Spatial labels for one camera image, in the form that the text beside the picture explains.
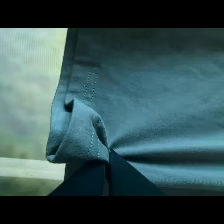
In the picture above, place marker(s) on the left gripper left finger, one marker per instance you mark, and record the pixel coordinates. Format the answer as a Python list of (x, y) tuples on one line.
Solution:
[(86, 181)]

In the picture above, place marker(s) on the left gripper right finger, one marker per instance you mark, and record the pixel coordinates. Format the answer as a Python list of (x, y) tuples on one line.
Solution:
[(128, 180)]

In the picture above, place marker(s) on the brown T-shirt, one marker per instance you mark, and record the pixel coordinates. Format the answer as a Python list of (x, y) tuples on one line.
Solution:
[(150, 100)]

